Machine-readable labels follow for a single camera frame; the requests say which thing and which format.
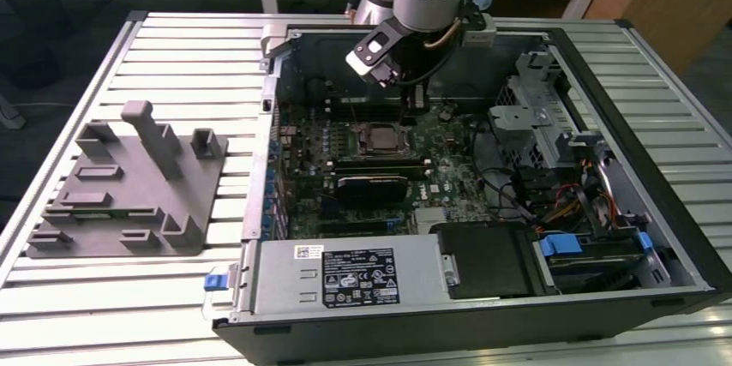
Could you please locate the metal socket cover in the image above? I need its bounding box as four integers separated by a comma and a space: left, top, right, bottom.
357, 121, 416, 157

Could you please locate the silver CPU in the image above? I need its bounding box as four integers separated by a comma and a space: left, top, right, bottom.
368, 124, 405, 149

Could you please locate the CPU socket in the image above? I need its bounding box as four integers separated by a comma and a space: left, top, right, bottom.
352, 120, 420, 160

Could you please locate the RAM slot with white clips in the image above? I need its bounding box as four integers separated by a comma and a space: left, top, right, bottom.
333, 162, 429, 170
333, 171, 431, 180
323, 98, 407, 105
323, 107, 407, 117

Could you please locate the metal disk bay cage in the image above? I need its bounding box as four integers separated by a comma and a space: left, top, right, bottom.
488, 51, 583, 170

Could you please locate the green motherboard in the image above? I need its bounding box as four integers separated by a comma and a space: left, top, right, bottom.
272, 98, 504, 242

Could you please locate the black expansion card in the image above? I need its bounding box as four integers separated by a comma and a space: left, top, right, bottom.
333, 175, 411, 208

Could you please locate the silver chipset heat sink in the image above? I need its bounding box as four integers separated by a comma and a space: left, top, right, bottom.
415, 207, 452, 230

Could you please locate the black expansion slot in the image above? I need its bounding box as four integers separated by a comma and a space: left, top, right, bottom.
317, 219, 385, 233

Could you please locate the grey parts rack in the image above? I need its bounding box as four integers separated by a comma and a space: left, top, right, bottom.
25, 99, 229, 259

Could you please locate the black plastic drive cover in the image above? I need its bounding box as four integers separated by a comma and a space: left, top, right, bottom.
435, 223, 543, 301

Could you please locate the hard disk in blue carrier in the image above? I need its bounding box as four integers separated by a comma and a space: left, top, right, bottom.
535, 232, 656, 294

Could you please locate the grey power supply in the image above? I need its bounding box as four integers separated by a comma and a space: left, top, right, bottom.
251, 239, 448, 315

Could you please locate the green RAM stick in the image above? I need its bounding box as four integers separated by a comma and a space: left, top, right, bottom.
71, 209, 159, 218

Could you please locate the black PC case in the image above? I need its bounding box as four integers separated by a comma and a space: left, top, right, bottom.
211, 18, 732, 366

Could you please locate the grey metal stand foot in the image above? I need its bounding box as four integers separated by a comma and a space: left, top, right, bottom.
0, 91, 25, 129

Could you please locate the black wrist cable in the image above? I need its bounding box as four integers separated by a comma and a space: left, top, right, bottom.
392, 46, 459, 85

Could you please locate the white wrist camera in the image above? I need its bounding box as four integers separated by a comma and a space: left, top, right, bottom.
344, 29, 401, 87

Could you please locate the gold braided cable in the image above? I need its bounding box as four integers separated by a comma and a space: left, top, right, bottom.
423, 17, 460, 48

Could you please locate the small grey wrist camera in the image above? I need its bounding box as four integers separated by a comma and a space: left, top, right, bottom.
461, 15, 499, 48

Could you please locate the red yellow wire bundle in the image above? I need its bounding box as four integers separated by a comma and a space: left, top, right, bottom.
535, 183, 591, 230

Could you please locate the orange wire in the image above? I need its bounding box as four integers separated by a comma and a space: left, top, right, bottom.
593, 192, 625, 232

